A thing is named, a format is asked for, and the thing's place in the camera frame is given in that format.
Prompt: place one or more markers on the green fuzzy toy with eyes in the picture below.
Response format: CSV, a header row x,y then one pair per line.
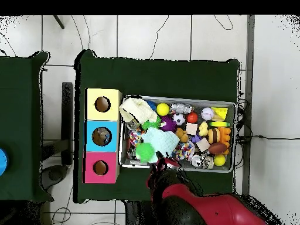
x,y
145,151

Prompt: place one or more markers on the mint green cloth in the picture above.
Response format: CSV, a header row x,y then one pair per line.
x,y
161,139

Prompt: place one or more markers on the crushed silver can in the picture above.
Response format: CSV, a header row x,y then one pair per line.
x,y
132,124
208,162

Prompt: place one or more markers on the pale yellow cloth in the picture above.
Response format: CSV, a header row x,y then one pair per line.
x,y
138,110

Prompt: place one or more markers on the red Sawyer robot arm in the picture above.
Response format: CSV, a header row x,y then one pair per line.
x,y
211,206

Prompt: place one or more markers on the clear mesh bin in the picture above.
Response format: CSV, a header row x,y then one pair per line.
x,y
229,140

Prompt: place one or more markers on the wooden box with three holes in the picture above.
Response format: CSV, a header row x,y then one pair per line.
x,y
91,140

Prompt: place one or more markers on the white multicoloured printed packet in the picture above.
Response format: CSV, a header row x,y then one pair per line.
x,y
185,150

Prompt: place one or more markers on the orange plush toy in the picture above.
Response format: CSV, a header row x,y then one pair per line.
x,y
182,135

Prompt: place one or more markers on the purple fuzzy toy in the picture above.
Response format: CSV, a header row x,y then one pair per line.
x,y
168,124

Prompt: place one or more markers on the purple block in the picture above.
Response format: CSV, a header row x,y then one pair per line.
x,y
196,138

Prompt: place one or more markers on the multicoloured toy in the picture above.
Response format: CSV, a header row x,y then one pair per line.
x,y
135,137

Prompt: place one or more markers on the small green spiky toy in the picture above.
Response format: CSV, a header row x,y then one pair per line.
x,y
151,123

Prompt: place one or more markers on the tan wooden cube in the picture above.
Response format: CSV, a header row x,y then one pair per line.
x,y
203,144

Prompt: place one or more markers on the small wooden block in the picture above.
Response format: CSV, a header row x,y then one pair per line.
x,y
191,128

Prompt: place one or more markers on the yellow duck toy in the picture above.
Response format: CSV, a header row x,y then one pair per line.
x,y
204,129

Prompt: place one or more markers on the small red ball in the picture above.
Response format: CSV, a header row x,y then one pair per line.
x,y
192,117

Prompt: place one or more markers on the small yellow ball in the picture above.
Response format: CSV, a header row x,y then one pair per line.
x,y
220,160

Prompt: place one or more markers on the brown toy football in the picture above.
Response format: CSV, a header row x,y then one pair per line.
x,y
219,148

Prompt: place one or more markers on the toy hamburger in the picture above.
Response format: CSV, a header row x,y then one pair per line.
x,y
214,136

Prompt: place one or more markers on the silver robot toy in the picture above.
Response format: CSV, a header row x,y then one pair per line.
x,y
182,108

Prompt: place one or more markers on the blue spiky ball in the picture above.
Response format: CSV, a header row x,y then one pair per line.
x,y
151,104

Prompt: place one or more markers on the white baseball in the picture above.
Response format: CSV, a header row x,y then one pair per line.
x,y
207,113

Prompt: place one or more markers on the orange spiky toy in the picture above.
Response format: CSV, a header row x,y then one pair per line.
x,y
226,135

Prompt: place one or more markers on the yellow toy banana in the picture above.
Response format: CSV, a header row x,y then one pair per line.
x,y
220,124

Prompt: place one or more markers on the dark green side table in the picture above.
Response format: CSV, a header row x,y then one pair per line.
x,y
23,93

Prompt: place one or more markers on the blue round plate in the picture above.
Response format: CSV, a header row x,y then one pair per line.
x,y
2,161

